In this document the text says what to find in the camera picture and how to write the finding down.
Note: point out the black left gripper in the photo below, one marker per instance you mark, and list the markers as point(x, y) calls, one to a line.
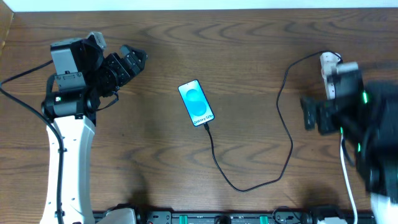
point(121, 66)

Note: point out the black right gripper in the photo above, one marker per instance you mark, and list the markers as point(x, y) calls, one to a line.
point(321, 115)

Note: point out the blue screen smartphone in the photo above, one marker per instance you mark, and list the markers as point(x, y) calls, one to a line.
point(196, 103)

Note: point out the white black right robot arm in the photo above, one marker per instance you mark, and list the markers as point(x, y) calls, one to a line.
point(368, 120)

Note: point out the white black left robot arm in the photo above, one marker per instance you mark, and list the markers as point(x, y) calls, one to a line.
point(83, 76)

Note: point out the white power strip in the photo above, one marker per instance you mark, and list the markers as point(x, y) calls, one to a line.
point(329, 61)

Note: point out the brown cardboard panel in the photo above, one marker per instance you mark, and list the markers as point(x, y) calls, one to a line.
point(6, 18)

